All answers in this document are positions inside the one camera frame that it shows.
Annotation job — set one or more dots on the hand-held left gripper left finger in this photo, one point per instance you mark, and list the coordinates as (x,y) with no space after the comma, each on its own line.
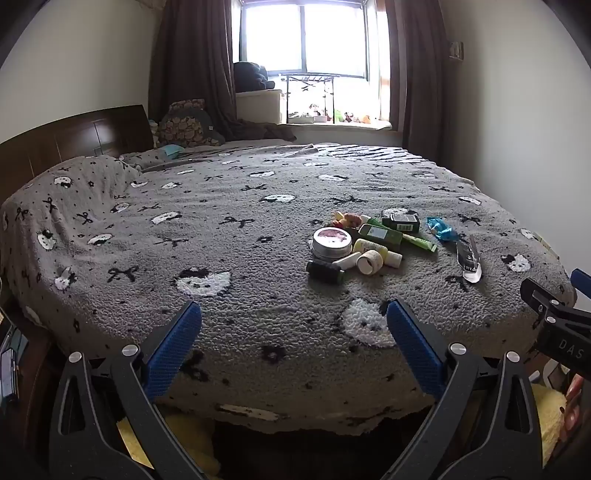
(175,350)

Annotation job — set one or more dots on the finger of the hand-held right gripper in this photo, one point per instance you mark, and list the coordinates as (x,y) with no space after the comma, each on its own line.
(538,293)
(582,279)

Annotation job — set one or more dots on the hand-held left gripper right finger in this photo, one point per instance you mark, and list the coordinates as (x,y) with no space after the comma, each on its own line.
(415,350)

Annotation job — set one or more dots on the black and white wrapper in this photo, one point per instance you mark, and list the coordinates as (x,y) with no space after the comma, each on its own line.
(468,261)

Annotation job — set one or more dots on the small white bottle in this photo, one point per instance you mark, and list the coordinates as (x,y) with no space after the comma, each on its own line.
(395,258)

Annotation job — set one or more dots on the beige tape roll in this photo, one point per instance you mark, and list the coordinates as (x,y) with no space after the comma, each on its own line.
(369,263)

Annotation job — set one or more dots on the green tube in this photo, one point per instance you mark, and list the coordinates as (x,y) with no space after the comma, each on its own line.
(418,242)

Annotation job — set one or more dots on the small white tube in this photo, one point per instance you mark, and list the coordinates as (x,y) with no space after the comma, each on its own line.
(346,261)

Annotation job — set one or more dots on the blue snack packet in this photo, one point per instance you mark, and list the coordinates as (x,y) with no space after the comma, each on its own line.
(441,229)

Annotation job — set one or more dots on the green square bottle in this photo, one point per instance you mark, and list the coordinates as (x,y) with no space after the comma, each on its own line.
(383,235)

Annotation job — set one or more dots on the black thread spool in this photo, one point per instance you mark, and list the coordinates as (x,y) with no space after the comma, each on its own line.
(323,271)

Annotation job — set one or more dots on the dark green small box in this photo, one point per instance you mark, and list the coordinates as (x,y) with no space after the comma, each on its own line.
(401,221)

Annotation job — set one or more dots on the round metal tin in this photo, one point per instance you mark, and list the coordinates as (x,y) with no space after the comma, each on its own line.
(330,244)

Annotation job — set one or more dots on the colourful small toy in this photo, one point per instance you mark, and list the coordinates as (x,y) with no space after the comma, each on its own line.
(351,218)

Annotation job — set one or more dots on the person's right hand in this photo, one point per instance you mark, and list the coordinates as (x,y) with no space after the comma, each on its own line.
(578,397)

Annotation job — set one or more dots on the grey cat print blanket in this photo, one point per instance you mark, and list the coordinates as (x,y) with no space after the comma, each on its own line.
(231,286)

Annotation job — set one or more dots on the teal cloth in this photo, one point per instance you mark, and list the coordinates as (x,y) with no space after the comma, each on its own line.
(171,151)

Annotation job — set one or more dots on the brown patterned cushion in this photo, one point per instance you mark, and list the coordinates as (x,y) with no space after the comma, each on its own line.
(184,124)

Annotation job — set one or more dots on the dark wooden headboard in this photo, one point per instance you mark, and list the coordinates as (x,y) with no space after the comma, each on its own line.
(69,138)

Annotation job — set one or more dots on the row of small figurines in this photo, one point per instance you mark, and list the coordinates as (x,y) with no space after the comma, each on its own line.
(344,116)

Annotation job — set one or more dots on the brown curtain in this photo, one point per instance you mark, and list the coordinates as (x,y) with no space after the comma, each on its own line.
(413,78)
(194,69)

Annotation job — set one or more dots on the white storage box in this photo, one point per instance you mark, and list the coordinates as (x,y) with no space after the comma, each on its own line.
(258,107)

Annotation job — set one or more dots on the dark blue cloth pile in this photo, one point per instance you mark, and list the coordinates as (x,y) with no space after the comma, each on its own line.
(249,76)

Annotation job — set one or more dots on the black metal rack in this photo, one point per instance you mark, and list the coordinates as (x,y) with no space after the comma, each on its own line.
(309,79)

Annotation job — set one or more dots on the window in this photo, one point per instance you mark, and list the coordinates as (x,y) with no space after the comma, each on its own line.
(314,37)

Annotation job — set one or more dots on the small wall shelf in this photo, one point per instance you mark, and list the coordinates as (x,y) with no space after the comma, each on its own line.
(456,50)

